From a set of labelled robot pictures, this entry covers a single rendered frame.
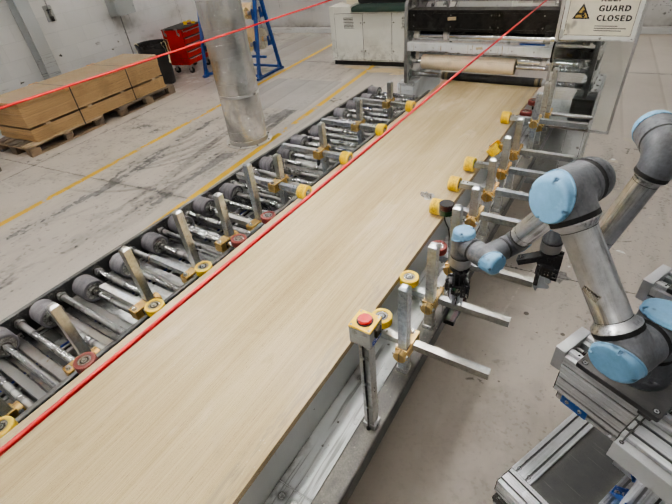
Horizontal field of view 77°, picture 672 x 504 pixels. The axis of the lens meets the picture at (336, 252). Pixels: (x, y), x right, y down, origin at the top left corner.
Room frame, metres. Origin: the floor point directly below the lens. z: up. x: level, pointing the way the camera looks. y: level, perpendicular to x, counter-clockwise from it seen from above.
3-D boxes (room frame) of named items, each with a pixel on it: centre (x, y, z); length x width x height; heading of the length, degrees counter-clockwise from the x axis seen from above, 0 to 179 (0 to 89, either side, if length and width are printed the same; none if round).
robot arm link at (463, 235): (1.13, -0.43, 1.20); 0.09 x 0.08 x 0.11; 26
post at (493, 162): (1.82, -0.80, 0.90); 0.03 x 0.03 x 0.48; 54
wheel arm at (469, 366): (1.00, -0.30, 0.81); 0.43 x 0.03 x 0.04; 54
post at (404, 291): (1.02, -0.21, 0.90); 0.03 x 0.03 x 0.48; 54
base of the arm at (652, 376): (0.68, -0.80, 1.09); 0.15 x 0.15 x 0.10
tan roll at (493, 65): (3.65, -1.46, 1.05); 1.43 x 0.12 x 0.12; 54
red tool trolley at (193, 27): (9.36, 2.48, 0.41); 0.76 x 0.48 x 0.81; 156
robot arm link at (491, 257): (1.05, -0.49, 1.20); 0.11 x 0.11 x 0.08; 26
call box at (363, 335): (0.81, -0.06, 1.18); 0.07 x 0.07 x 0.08; 54
